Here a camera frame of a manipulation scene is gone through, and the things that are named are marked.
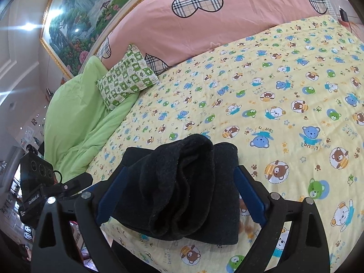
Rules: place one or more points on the yellow bear print blanket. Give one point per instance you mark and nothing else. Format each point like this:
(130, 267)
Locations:
(284, 105)

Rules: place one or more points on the group of wall pictures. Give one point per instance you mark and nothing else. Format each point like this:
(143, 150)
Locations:
(31, 133)

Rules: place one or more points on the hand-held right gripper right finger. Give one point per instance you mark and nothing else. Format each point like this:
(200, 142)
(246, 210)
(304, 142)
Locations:
(253, 196)

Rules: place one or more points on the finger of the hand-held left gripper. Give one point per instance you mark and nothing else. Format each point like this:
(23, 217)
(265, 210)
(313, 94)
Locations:
(72, 183)

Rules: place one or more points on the pink heart print duvet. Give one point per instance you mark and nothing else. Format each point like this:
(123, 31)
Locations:
(233, 25)

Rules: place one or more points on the gold framed landscape painting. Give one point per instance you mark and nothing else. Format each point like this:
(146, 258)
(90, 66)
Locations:
(82, 25)

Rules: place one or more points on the small dark device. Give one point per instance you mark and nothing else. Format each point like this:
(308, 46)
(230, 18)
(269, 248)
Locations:
(343, 14)

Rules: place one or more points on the black pants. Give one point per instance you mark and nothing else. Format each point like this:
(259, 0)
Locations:
(182, 187)

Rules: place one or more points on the green checkered pillow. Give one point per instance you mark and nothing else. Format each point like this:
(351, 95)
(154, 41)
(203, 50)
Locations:
(126, 79)

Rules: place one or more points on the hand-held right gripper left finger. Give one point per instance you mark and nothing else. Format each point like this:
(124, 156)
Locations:
(111, 199)

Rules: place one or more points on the light green quilt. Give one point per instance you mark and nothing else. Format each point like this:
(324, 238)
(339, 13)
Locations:
(76, 119)

